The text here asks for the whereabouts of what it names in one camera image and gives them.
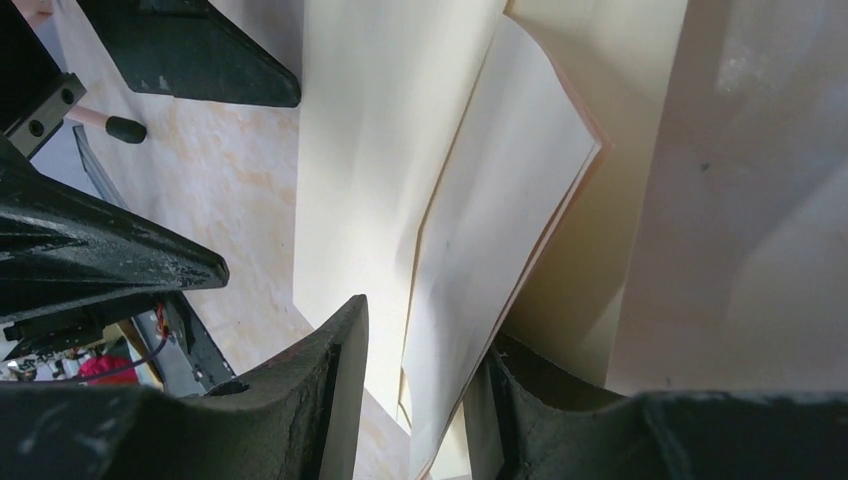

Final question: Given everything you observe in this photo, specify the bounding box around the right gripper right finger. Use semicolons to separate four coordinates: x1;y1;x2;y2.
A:
464;334;847;479

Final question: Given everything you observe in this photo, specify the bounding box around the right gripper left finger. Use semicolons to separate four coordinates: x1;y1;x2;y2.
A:
1;294;368;479

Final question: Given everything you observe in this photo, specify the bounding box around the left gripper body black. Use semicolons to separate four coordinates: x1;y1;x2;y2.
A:
1;1;86;159

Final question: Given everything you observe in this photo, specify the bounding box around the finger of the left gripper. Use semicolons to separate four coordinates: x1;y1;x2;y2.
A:
1;139;230;322
79;0;301;108

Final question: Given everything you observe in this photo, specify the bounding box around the yellow envelope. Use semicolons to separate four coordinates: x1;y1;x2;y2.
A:
293;1;686;416

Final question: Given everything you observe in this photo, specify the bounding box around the letter sheet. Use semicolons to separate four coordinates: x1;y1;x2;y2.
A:
402;15;605;479

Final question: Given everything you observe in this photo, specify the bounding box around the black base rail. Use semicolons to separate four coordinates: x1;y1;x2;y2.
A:
0;122;240;399

